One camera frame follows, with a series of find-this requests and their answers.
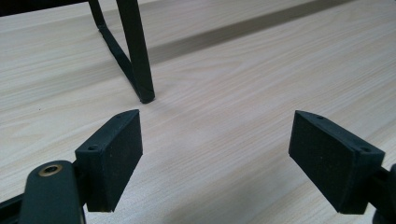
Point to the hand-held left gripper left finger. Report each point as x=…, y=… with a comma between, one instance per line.
x=112, y=161

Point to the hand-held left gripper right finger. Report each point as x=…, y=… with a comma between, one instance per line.
x=333, y=161

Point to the black metal rack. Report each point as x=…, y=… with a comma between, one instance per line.
x=137, y=56

